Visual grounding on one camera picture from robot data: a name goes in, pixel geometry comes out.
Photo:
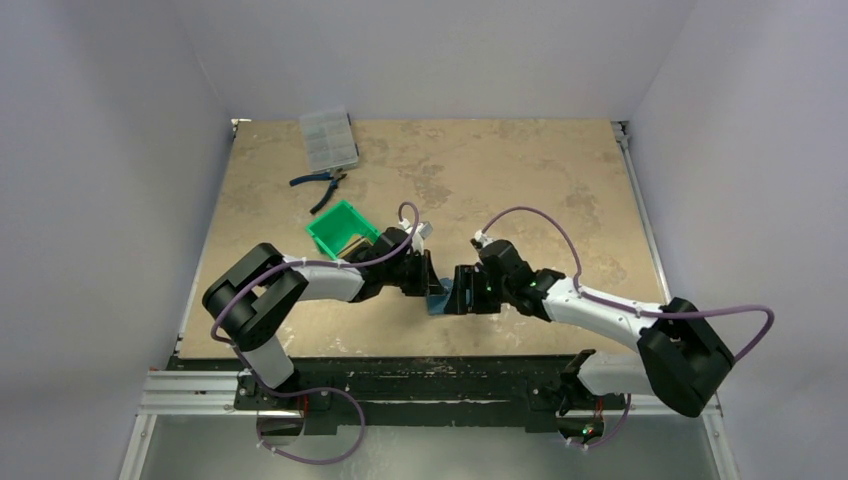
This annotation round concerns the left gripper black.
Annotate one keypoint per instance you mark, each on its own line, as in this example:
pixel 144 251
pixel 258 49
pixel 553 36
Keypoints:
pixel 426 283

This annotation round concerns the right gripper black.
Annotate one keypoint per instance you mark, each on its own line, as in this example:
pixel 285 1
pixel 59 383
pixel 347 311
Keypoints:
pixel 482 289

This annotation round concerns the blue card holder wallet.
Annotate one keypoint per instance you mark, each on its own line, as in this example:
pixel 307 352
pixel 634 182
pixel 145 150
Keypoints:
pixel 437 303

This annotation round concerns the green plastic bin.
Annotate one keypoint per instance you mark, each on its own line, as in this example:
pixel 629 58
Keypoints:
pixel 333 230

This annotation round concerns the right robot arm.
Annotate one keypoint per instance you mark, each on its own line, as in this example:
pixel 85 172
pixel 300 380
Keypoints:
pixel 683 360

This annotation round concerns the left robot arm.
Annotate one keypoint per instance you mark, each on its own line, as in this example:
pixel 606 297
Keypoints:
pixel 251 300

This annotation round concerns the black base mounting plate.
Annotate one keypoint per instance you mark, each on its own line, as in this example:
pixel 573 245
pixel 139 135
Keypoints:
pixel 535 393

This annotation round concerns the clear plastic organizer box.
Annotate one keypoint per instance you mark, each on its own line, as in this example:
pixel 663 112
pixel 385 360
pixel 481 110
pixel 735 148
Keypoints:
pixel 329 140

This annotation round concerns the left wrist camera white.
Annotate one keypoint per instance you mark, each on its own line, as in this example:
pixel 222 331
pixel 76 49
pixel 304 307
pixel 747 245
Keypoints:
pixel 419 233

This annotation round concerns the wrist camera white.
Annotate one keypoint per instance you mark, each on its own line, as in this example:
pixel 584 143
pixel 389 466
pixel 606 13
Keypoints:
pixel 481 243
pixel 419 233

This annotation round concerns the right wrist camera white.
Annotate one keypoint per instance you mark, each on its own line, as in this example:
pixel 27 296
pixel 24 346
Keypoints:
pixel 481 243

